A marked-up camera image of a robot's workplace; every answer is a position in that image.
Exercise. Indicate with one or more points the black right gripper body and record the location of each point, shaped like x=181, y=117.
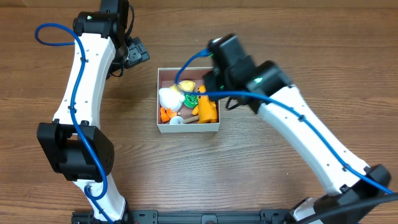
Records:
x=210, y=82

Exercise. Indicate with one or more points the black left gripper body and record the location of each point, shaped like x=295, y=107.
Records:
x=137, y=53

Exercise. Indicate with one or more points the orange dinosaur figure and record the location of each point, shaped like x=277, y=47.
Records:
x=205, y=110

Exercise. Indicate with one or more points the green plastic spinning top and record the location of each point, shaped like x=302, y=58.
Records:
x=190, y=101

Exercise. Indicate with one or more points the white plush duck toy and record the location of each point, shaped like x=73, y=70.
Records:
x=171, y=99

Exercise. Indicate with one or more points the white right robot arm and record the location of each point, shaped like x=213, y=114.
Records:
x=352, y=188

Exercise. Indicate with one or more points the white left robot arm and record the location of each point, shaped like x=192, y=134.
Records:
x=73, y=142

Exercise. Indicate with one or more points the white box with pink interior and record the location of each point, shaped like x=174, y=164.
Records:
x=166, y=78

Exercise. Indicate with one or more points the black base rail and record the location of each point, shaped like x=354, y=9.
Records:
x=264, y=216

